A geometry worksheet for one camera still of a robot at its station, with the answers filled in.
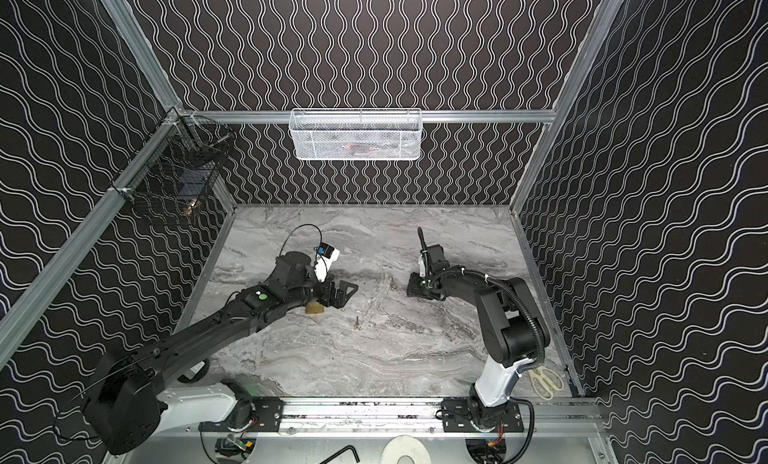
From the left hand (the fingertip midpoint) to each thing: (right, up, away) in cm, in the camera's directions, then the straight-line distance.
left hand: (353, 283), depth 78 cm
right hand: (+18, -5, +19) cm, 26 cm away
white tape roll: (+13, -37, -8) cm, 40 cm away
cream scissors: (+51, -26, +1) cm, 57 cm away
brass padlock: (-15, -10, +18) cm, 26 cm away
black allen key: (-2, -38, -8) cm, 39 cm away
